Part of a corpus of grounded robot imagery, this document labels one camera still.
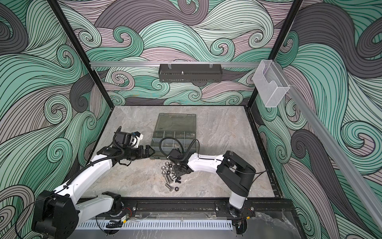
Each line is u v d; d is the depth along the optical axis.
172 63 0.94
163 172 0.85
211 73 0.95
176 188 0.80
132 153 0.70
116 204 0.64
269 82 0.79
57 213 0.39
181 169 0.64
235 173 0.45
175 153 0.70
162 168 0.87
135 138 0.70
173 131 1.00
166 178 0.83
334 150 0.51
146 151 0.73
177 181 0.81
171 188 0.79
